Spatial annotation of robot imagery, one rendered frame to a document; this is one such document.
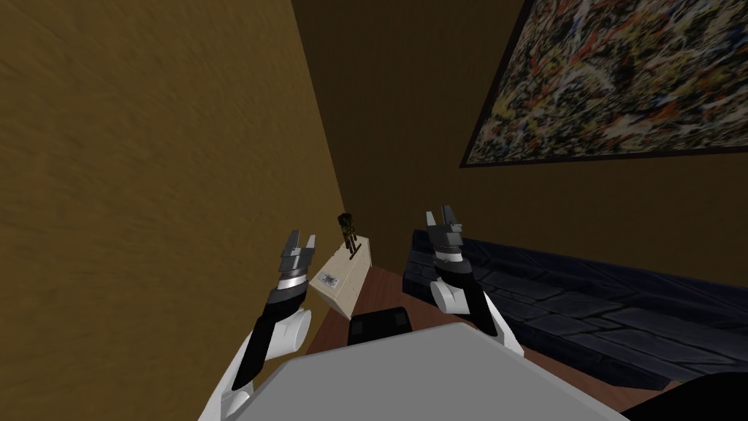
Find beige cabinet with dark figurine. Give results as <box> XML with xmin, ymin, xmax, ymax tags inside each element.
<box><xmin>308</xmin><ymin>213</ymin><xmax>373</xmax><ymax>322</ymax></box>

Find dark blue sofa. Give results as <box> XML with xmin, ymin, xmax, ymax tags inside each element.
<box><xmin>401</xmin><ymin>228</ymin><xmax>748</xmax><ymax>392</ymax></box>

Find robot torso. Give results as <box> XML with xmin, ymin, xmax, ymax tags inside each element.
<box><xmin>232</xmin><ymin>306</ymin><xmax>631</xmax><ymax>421</ymax></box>

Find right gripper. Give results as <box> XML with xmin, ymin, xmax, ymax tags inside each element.
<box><xmin>424</xmin><ymin>204</ymin><xmax>466</xmax><ymax>256</ymax></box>

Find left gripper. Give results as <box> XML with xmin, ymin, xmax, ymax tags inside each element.
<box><xmin>278</xmin><ymin>229</ymin><xmax>318</xmax><ymax>278</ymax></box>

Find colourful abstract framed painting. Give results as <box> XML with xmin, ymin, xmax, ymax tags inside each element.
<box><xmin>459</xmin><ymin>0</ymin><xmax>748</xmax><ymax>170</ymax></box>

